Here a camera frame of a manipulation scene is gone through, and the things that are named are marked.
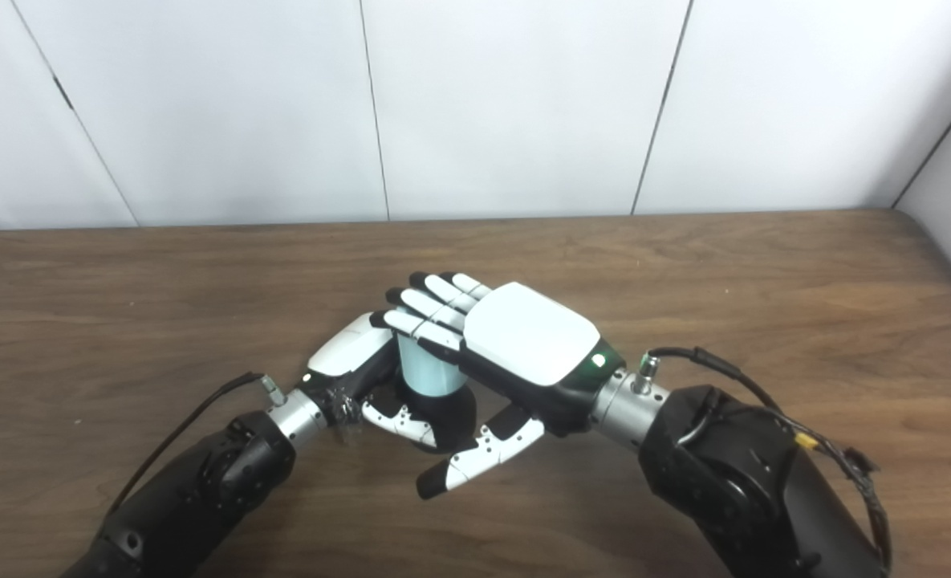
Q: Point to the black funnel-shaped nozzle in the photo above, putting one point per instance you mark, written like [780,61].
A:
[453,417]

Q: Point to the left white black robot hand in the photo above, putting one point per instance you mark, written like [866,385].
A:
[351,349]

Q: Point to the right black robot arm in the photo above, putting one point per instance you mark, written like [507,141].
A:
[748,490]

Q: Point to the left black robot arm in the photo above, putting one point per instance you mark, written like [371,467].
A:
[194,498]

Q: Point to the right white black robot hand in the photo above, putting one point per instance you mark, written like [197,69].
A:
[531,337]

